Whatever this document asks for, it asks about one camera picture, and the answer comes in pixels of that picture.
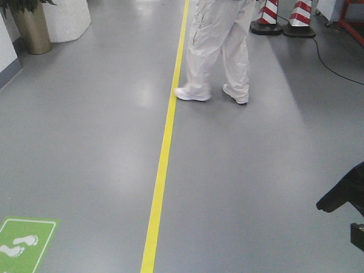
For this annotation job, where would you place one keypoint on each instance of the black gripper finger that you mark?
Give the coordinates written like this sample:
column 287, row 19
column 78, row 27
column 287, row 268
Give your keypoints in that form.
column 348, row 189
column 356, row 235

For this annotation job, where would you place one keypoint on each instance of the red white traffic cone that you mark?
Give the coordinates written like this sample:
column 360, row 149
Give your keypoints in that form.
column 267, row 24

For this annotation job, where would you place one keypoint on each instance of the person in white coverall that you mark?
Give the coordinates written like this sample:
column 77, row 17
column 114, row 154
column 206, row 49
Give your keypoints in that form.
column 219, row 28

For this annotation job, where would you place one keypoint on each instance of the white pillar base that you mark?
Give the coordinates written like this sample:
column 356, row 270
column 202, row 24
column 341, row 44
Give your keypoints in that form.
column 67, row 20

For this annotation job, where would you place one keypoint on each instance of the green floor safety sign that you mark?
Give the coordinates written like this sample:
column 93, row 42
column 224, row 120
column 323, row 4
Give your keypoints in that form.
column 25, row 242

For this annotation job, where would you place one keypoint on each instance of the brown cardboard tube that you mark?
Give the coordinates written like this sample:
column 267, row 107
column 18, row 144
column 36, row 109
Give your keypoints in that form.
column 33, row 31

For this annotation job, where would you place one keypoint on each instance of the green potted plant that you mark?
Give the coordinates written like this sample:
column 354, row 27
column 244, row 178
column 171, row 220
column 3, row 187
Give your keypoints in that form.
column 22, row 5

